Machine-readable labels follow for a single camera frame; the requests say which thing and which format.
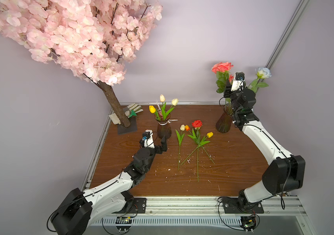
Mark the yellow tulip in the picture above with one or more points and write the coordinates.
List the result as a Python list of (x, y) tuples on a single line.
[(210, 134), (154, 111)]

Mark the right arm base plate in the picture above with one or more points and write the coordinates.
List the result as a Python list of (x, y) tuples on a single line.
[(235, 205)]

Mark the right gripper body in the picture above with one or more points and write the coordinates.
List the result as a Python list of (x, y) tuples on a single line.
[(228, 89)]

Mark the left red glass vase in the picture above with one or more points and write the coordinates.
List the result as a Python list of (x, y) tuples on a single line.
[(164, 129)]

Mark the red rose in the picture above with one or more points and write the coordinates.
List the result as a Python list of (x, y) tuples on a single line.
[(197, 123)]

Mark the white rose small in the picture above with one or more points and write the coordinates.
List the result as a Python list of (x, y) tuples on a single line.
[(262, 74)]

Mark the left circuit board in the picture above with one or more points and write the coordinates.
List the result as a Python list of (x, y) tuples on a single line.
[(123, 224)]

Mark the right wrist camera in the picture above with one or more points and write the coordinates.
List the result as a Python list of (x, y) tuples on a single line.
[(238, 81)]

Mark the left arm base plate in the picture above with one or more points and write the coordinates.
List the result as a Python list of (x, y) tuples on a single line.
[(134, 206)]

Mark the right circuit board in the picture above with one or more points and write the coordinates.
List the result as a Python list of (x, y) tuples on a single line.
[(248, 223)]

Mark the aluminium corner profile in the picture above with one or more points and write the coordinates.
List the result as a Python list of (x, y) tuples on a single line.
[(293, 22)]

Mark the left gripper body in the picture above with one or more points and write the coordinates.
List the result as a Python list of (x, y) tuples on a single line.
[(159, 151)]

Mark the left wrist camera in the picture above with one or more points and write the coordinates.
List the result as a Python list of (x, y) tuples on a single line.
[(147, 140)]

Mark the aluminium mounting rail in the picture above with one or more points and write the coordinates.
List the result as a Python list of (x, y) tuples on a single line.
[(204, 210)]

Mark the circuit board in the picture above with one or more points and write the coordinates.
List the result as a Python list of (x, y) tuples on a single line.
[(248, 223), (123, 224)]

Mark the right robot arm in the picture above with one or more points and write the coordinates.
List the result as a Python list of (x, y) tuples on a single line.
[(285, 171)]

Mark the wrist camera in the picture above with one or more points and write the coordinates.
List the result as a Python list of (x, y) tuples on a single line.
[(147, 140), (238, 81)]

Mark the pink blossom artificial tree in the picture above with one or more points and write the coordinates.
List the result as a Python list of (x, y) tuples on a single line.
[(93, 39)]

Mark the cream tulip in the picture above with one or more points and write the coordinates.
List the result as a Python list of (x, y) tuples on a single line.
[(174, 103), (162, 100), (180, 136)]

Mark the right purple glass vase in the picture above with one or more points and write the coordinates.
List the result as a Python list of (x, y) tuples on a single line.
[(224, 123)]

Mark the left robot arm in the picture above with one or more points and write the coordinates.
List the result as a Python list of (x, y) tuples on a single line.
[(80, 209)]

